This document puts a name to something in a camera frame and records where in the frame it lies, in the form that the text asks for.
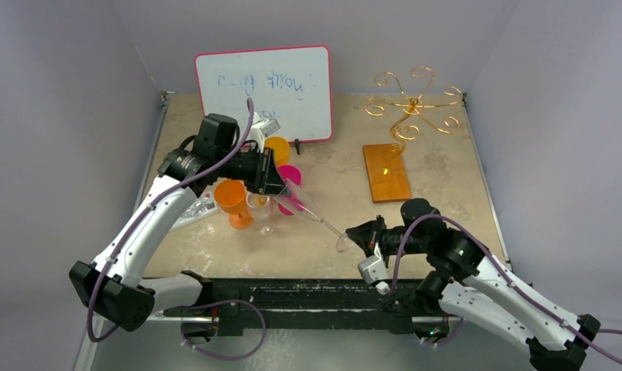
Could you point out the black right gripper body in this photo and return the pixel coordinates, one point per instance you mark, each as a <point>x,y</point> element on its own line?
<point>373,237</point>

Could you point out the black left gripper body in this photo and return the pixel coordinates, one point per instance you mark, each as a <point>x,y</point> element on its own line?
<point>249,168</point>

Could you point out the pink wine glass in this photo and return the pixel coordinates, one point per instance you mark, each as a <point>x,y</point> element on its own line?
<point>291,200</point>

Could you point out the clear wine glass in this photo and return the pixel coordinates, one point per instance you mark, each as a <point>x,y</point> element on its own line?
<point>314,214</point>
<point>261,208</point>

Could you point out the orange wine glass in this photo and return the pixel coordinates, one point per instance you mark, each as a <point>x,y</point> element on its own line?
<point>230,195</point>

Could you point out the yellow wine glass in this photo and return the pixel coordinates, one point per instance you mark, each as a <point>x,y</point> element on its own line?
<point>281,149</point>

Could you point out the white plastic packaged item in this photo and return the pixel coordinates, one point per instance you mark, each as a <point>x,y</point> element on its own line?
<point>202,208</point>

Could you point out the gold wire wine glass rack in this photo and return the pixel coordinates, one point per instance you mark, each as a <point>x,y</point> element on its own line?
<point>387,176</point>

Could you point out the red framed whiteboard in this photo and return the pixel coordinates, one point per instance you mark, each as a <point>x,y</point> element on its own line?
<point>291,85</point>

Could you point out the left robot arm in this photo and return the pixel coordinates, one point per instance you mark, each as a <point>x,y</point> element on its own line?
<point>113,284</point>

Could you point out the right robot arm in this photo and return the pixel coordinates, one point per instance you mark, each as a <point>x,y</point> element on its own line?
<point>468,281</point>

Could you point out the black whiteboard stand foot right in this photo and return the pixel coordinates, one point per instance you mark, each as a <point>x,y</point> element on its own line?
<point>297,145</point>

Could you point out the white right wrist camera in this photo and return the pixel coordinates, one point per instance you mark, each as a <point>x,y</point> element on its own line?
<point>373,271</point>

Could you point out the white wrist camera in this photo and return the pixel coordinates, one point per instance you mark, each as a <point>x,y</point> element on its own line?
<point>373,271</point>
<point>262,128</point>

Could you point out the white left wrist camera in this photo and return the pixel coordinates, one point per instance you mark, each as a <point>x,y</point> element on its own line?
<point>262,128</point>

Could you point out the black metal base frame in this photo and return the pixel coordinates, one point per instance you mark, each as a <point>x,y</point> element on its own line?
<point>230,306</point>

